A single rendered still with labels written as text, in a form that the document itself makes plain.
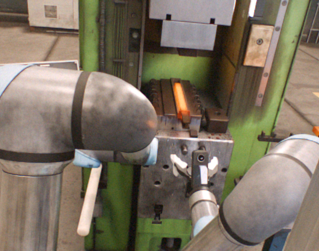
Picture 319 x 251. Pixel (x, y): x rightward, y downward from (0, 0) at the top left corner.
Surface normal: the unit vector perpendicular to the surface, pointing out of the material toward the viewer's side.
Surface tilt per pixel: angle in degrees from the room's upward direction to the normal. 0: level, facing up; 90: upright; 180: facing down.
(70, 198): 0
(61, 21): 90
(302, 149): 2
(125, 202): 90
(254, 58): 90
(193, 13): 90
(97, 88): 30
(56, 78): 21
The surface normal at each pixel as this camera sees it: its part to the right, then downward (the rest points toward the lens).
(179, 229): 0.04, 0.47
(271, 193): -0.29, -0.22
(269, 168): -0.37, -0.75
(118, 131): 0.53, 0.49
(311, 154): 0.36, -0.67
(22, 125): 0.01, 0.07
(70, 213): 0.09, -0.88
